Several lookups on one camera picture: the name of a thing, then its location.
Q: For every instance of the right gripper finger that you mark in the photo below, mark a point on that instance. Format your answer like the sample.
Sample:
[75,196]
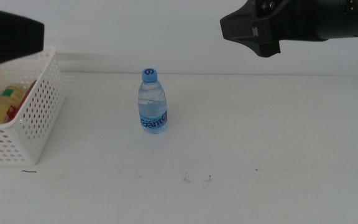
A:
[267,37]
[238,26]

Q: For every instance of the clear water bottle blue cap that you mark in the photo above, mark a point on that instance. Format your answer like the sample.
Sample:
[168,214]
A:
[152,105]

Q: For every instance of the red cola can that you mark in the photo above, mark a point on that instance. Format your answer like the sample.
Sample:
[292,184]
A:
[30,91]

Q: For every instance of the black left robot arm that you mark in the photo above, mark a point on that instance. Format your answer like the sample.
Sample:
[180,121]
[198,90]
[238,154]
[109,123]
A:
[8,34]

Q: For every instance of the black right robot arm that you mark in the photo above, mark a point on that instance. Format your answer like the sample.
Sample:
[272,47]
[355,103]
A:
[353,18]

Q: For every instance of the white perforated plastic basket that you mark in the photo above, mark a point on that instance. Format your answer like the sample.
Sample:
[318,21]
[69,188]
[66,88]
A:
[42,112]

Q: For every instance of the small black thread scrap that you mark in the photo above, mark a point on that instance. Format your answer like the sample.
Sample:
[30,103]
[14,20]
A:
[29,171]

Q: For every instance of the pale grey wall trunking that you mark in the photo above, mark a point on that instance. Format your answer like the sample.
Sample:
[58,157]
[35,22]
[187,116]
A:
[104,63]

